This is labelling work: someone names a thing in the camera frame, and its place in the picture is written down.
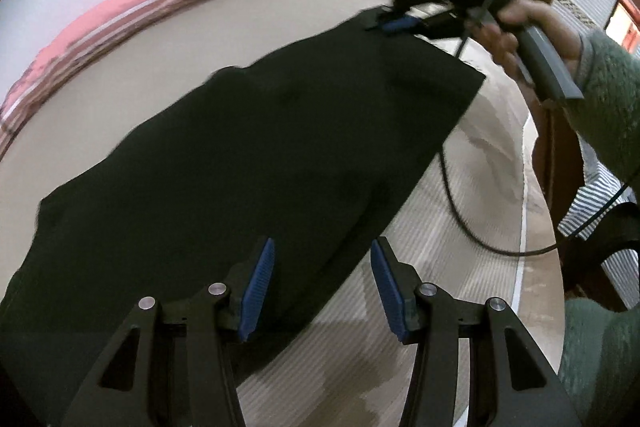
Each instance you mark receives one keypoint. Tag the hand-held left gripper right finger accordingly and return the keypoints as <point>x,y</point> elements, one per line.
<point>387,289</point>

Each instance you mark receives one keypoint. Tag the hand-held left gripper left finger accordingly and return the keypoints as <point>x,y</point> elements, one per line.
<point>256,289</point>

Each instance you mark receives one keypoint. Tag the black pants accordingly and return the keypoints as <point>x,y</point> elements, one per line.
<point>225,157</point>

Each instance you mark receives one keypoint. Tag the person's left forearm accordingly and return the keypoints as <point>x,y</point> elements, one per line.
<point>600,357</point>

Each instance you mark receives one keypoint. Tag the person's right forearm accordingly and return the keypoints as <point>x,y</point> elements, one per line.
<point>610,107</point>

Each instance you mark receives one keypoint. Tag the person's right hand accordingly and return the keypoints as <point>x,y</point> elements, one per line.
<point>547,14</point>

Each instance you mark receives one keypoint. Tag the beige bed mattress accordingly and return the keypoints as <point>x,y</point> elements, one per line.
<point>300,12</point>

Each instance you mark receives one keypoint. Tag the striped shirt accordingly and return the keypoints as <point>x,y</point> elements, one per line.
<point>582,207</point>

